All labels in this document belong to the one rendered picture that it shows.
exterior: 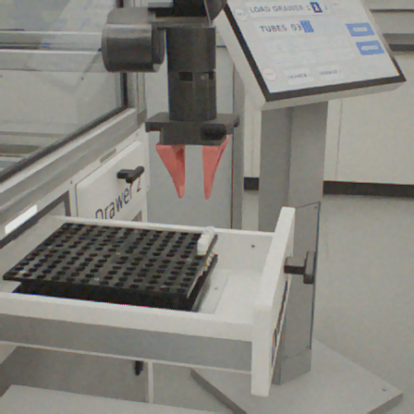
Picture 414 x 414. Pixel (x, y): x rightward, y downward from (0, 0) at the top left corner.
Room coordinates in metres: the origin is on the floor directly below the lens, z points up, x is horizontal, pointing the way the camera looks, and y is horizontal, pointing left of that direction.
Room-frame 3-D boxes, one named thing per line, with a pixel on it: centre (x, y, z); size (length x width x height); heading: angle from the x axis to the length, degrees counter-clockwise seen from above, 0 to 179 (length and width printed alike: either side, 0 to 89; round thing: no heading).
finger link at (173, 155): (0.73, 0.02, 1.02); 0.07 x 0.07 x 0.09; 78
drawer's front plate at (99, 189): (1.06, 0.16, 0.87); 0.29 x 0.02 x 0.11; 168
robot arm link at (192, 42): (0.74, 0.02, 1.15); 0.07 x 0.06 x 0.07; 81
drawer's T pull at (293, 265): (0.68, -0.11, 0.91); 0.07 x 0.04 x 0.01; 168
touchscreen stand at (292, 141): (1.69, -0.27, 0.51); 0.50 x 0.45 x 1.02; 37
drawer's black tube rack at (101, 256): (0.73, 0.11, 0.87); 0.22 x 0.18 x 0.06; 78
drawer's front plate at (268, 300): (0.68, -0.08, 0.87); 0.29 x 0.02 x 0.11; 168
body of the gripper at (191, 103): (0.74, 0.02, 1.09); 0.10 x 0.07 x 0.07; 78
